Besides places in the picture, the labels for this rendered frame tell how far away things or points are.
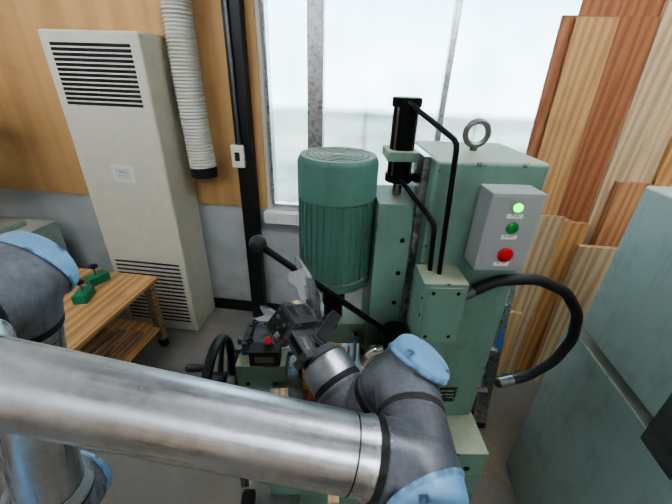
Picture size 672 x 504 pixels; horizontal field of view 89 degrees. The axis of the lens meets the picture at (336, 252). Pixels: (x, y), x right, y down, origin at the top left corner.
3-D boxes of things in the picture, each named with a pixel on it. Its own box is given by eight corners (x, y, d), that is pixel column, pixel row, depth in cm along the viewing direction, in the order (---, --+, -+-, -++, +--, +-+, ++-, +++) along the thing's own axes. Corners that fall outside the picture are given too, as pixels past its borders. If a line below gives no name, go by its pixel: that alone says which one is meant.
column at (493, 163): (382, 357, 117) (411, 139, 83) (447, 358, 117) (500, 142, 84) (394, 416, 97) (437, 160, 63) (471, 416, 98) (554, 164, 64)
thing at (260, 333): (248, 333, 102) (246, 318, 100) (285, 333, 102) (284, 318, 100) (238, 366, 91) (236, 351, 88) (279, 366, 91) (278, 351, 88)
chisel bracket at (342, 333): (314, 330, 100) (315, 307, 96) (362, 331, 101) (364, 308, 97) (314, 348, 94) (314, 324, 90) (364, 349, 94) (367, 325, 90)
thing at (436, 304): (406, 318, 81) (415, 263, 73) (444, 319, 81) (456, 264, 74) (414, 343, 73) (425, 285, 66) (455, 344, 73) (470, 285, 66)
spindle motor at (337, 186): (302, 259, 95) (300, 144, 81) (365, 260, 96) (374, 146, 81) (297, 296, 79) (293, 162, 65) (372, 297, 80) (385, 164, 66)
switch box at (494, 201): (462, 256, 73) (479, 183, 65) (508, 257, 73) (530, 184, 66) (473, 271, 67) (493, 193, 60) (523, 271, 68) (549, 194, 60)
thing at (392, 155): (379, 175, 80) (387, 95, 72) (413, 176, 80) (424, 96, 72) (385, 185, 72) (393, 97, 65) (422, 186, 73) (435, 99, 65)
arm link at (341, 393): (414, 423, 55) (378, 453, 59) (368, 358, 61) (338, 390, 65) (383, 445, 48) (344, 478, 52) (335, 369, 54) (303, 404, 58)
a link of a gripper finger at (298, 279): (289, 252, 65) (293, 301, 63) (310, 254, 69) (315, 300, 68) (278, 255, 66) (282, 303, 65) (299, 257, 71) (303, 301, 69)
